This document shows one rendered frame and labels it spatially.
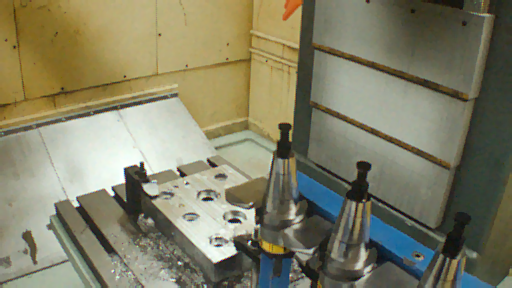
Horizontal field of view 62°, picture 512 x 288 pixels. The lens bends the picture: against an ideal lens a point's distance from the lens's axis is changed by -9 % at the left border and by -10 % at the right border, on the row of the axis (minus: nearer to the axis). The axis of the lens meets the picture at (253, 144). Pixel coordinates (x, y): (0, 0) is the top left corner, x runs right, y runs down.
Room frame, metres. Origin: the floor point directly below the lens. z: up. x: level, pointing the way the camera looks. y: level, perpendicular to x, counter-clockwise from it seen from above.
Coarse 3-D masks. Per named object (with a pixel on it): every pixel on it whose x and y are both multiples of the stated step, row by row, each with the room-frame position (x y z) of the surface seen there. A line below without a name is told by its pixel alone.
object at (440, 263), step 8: (440, 248) 0.30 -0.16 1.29; (440, 256) 0.30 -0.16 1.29; (448, 256) 0.29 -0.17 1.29; (456, 256) 0.29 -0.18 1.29; (464, 256) 0.29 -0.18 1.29; (432, 264) 0.30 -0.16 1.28; (440, 264) 0.29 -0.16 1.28; (448, 264) 0.29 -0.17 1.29; (456, 264) 0.29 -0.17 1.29; (464, 264) 0.29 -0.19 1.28; (424, 272) 0.31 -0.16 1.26; (432, 272) 0.30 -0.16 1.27; (440, 272) 0.29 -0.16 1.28; (448, 272) 0.29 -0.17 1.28; (456, 272) 0.29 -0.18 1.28; (424, 280) 0.30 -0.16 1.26; (432, 280) 0.29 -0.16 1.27; (440, 280) 0.29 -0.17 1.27; (448, 280) 0.29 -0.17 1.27; (456, 280) 0.29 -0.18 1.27
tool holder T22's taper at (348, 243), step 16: (352, 208) 0.38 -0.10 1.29; (368, 208) 0.38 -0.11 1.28; (336, 224) 0.39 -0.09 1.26; (352, 224) 0.37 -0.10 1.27; (368, 224) 0.38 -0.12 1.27; (336, 240) 0.38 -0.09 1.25; (352, 240) 0.37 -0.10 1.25; (368, 240) 0.38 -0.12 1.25; (336, 256) 0.37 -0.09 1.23; (352, 256) 0.37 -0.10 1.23
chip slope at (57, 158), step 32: (160, 96) 1.79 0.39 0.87; (32, 128) 1.45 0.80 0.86; (64, 128) 1.50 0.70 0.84; (96, 128) 1.54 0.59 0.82; (128, 128) 1.59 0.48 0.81; (160, 128) 1.64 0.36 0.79; (192, 128) 1.69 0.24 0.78; (0, 160) 1.28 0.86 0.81; (32, 160) 1.32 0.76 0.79; (64, 160) 1.36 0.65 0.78; (96, 160) 1.40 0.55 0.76; (128, 160) 1.45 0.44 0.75; (160, 160) 1.49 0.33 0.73; (192, 160) 1.54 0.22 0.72; (0, 192) 1.17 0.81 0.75; (32, 192) 1.20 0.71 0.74; (64, 192) 1.24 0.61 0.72; (0, 224) 1.06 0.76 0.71; (32, 224) 1.10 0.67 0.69; (0, 256) 0.97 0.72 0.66; (32, 256) 1.00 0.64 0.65; (64, 256) 1.03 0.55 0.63
